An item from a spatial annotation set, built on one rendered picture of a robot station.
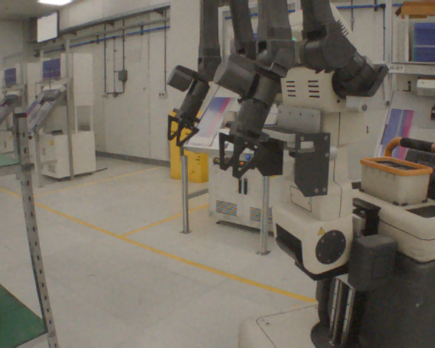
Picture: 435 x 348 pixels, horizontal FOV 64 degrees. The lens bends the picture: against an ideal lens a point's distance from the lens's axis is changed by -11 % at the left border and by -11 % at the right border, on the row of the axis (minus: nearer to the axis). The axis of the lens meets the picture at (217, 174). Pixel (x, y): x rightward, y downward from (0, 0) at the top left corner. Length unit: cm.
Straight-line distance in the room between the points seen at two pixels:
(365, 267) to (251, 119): 55
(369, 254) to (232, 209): 227
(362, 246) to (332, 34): 56
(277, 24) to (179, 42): 425
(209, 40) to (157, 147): 494
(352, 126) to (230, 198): 224
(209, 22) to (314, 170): 55
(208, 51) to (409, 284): 91
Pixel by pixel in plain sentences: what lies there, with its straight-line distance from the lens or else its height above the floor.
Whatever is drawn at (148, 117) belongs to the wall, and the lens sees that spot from 614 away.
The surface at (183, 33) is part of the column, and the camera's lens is 498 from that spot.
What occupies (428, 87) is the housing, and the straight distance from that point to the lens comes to 270.
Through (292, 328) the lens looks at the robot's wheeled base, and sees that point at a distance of 152.
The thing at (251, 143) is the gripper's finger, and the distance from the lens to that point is 71.
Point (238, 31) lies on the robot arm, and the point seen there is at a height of 133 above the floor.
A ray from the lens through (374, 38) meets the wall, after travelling 437.
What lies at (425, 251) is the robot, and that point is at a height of 73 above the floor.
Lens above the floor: 114
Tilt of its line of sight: 12 degrees down
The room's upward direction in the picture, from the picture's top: straight up
